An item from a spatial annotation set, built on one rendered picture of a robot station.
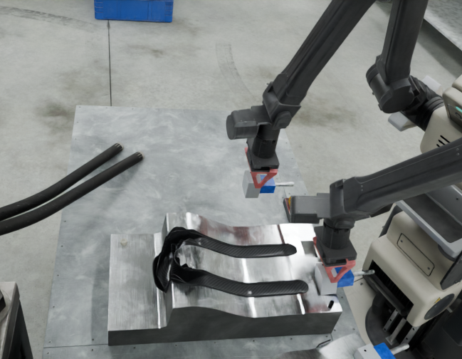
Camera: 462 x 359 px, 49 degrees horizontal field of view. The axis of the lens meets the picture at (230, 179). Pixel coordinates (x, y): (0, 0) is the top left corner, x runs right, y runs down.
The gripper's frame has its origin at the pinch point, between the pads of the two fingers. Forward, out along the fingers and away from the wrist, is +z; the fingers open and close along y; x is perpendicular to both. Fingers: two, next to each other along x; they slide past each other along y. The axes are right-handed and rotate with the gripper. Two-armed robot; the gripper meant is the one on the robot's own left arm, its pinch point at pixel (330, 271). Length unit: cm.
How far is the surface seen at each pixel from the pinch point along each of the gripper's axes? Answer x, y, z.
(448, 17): 213, -320, 55
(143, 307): -41.5, 1.7, 2.1
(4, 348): -71, 4, 7
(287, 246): -6.8, -11.8, 2.5
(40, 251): -92, -97, 69
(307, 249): -1.0, -13.1, 5.5
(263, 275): -14.5, -3.8, 2.7
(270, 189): -7.9, -26.3, -4.6
